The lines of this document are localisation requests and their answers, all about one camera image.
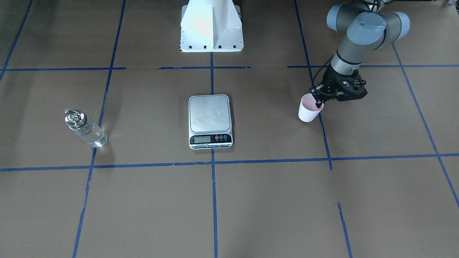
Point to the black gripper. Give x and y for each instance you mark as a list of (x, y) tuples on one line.
[(329, 81)]

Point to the pink plastic cup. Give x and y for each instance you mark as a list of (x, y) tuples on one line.
[(308, 109)]

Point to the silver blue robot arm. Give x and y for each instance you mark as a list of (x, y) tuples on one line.
[(366, 28)]

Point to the silver digital kitchen scale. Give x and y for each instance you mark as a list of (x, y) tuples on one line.
[(209, 121)]

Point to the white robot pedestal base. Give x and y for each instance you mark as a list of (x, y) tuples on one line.
[(211, 26)]

